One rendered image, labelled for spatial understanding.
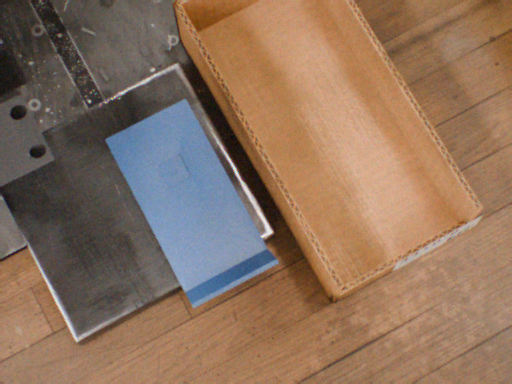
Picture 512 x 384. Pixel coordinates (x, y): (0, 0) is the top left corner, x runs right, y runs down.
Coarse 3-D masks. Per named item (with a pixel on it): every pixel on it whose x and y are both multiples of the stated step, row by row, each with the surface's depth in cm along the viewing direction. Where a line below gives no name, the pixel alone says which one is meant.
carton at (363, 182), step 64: (192, 0) 83; (256, 0) 89; (320, 0) 89; (256, 64) 88; (320, 64) 88; (384, 64) 82; (256, 128) 87; (320, 128) 87; (384, 128) 87; (320, 192) 85; (384, 192) 85; (448, 192) 83; (320, 256) 78; (384, 256) 84
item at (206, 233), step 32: (128, 128) 85; (160, 128) 85; (192, 128) 85; (128, 160) 84; (160, 160) 84; (192, 160) 84; (160, 192) 84; (192, 192) 84; (224, 192) 84; (160, 224) 83; (192, 224) 83; (224, 224) 83; (192, 256) 82; (224, 256) 82; (256, 256) 82; (192, 288) 82; (224, 288) 79
